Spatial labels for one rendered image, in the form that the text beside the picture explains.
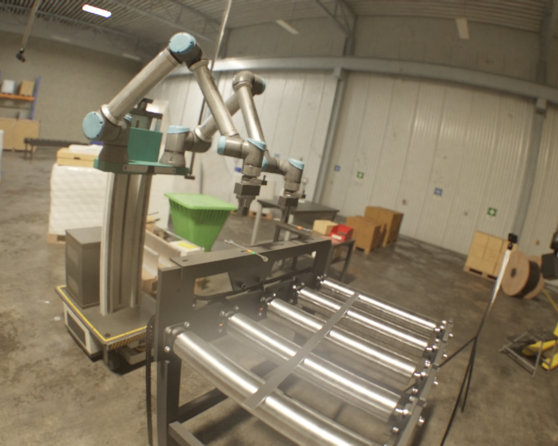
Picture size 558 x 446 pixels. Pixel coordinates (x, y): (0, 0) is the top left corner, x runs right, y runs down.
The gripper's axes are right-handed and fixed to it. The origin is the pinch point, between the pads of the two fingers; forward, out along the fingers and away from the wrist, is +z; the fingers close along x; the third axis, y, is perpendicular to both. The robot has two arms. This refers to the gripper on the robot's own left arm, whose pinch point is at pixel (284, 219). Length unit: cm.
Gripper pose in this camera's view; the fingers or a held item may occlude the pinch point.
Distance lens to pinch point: 179.1
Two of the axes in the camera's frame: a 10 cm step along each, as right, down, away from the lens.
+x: -5.8, 0.4, -8.1
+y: -7.9, -2.8, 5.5
